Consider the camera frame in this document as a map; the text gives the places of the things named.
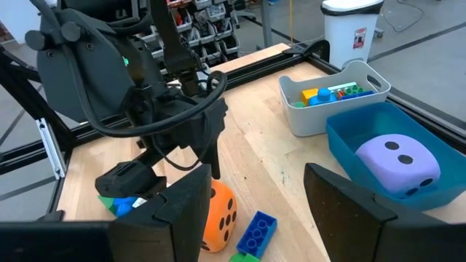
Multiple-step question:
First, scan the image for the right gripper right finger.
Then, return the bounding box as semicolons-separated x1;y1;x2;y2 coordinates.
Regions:
304;162;398;262

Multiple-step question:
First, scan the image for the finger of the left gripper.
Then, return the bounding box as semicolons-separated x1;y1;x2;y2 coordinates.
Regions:
201;140;222;180
94;159;167;200

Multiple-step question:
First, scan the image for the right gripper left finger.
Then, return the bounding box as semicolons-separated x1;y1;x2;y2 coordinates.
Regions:
108;163;213;262

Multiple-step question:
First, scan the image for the orange foam die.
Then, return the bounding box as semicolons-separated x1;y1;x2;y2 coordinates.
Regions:
199;178;239;254

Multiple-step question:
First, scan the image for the purple foam die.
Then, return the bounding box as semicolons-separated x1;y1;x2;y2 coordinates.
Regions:
354;133;442;200

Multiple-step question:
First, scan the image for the yellow-orange toy block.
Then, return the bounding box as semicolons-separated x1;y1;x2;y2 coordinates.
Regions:
301;87;320;107

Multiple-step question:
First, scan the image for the large blue toy block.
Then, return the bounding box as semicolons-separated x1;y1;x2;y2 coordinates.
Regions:
339;90;375;101

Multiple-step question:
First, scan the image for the dark green brick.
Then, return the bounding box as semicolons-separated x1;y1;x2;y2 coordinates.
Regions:
343;84;366;97

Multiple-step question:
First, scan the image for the mint toy brick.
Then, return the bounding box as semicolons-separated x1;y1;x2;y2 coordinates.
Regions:
326;81;358;92

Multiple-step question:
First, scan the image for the small green toy block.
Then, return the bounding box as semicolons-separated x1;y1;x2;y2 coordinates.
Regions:
96;194;118;216

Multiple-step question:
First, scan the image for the dark blue toy brick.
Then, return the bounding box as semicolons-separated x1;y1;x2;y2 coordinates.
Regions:
235;210;279;261

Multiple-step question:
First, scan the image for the parts bin rack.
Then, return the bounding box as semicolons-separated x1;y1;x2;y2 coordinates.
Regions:
138;0;242;70

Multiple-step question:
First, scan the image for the teal plastic bin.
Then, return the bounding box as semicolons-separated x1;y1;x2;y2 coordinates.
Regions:
325;101;466;213

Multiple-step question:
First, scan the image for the light grey plastic bin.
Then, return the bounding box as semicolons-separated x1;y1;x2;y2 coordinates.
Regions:
277;60;392;138

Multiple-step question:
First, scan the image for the white pedal trash bin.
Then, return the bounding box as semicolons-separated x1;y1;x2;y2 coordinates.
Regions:
320;0;385;70

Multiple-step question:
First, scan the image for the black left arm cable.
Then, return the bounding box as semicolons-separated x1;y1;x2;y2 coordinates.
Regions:
63;21;229;138

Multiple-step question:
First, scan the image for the yellow cable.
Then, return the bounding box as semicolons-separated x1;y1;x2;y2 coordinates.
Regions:
288;0;295;47

